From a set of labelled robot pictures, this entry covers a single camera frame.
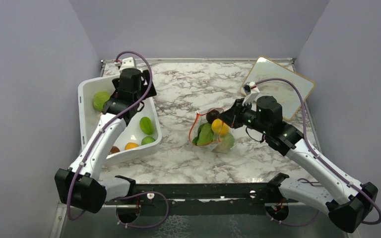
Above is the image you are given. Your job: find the white plastic bin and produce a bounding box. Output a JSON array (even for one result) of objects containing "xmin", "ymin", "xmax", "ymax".
[{"xmin": 77, "ymin": 74, "xmax": 162, "ymax": 166}]

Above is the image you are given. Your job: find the yellow bell pepper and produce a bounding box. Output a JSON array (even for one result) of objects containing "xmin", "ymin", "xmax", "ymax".
[{"xmin": 211, "ymin": 119, "xmax": 230, "ymax": 136}]

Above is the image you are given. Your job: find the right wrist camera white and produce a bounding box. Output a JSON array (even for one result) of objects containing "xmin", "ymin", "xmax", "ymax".
[{"xmin": 242, "ymin": 81, "xmax": 260, "ymax": 106}]

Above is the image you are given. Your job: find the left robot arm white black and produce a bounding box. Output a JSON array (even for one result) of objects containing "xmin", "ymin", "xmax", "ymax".
[{"xmin": 55, "ymin": 68, "xmax": 156, "ymax": 213}]

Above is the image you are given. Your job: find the brown round fruit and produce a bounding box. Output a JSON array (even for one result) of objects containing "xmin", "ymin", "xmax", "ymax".
[{"xmin": 109, "ymin": 146, "xmax": 120, "ymax": 155}]

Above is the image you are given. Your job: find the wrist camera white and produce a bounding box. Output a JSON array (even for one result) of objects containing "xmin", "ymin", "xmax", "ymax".
[
  {"xmin": 242, "ymin": 81, "xmax": 260, "ymax": 106},
  {"xmin": 115, "ymin": 57, "xmax": 137, "ymax": 72}
]

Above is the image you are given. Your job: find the green leafy vegetable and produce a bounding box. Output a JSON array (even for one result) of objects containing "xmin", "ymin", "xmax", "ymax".
[{"xmin": 191, "ymin": 123, "xmax": 214, "ymax": 146}]

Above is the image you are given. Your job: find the clear zip bag orange zipper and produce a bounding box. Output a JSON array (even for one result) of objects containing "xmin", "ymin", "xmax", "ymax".
[{"xmin": 188, "ymin": 107, "xmax": 236, "ymax": 153}]

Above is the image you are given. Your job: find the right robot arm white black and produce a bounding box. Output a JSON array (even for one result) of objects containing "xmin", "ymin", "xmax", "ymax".
[{"xmin": 217, "ymin": 96, "xmax": 378, "ymax": 233}]

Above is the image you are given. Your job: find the green cabbage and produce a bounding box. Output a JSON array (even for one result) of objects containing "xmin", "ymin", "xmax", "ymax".
[
  {"xmin": 213, "ymin": 133, "xmax": 235, "ymax": 153},
  {"xmin": 92, "ymin": 91, "xmax": 111, "ymax": 112}
]

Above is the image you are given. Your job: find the whiteboard with wooden frame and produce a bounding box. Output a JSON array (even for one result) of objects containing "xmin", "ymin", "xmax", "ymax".
[{"xmin": 240, "ymin": 56, "xmax": 316, "ymax": 120}]

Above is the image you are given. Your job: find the dark brown avocado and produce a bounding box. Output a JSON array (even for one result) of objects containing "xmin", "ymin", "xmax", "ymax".
[{"xmin": 205, "ymin": 109, "xmax": 220, "ymax": 124}]

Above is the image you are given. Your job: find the green lime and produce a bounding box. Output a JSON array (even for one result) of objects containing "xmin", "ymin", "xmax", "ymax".
[{"xmin": 141, "ymin": 136, "xmax": 155, "ymax": 146}]

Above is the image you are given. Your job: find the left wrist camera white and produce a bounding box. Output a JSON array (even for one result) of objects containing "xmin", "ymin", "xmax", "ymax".
[{"xmin": 115, "ymin": 57, "xmax": 137, "ymax": 72}]

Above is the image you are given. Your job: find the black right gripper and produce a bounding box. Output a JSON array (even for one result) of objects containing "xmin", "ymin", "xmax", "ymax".
[{"xmin": 217, "ymin": 98, "xmax": 269, "ymax": 135}]

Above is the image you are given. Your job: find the small orange fruit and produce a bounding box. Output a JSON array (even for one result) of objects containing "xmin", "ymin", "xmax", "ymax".
[{"xmin": 125, "ymin": 142, "xmax": 140, "ymax": 150}]

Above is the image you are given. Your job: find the black mounting rail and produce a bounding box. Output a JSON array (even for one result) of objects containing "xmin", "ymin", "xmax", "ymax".
[{"xmin": 105, "ymin": 173, "xmax": 289, "ymax": 216}]

